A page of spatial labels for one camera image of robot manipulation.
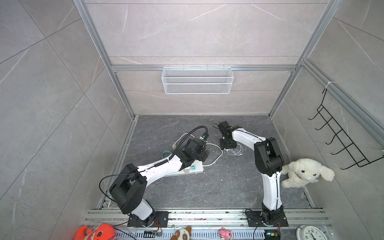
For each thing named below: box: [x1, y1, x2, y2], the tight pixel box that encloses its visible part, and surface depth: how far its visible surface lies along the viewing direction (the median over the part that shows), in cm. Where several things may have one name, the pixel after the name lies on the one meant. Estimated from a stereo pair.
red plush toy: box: [74, 223, 116, 240], surface depth 66 cm
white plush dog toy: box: [281, 158, 336, 189], surface depth 73 cm
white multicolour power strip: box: [164, 160, 204, 178], surface depth 90 cm
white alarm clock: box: [296, 224, 328, 240], surface depth 68 cm
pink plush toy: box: [219, 227, 233, 240], surface depth 69 cm
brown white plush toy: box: [170, 226, 192, 240], surface depth 69 cm
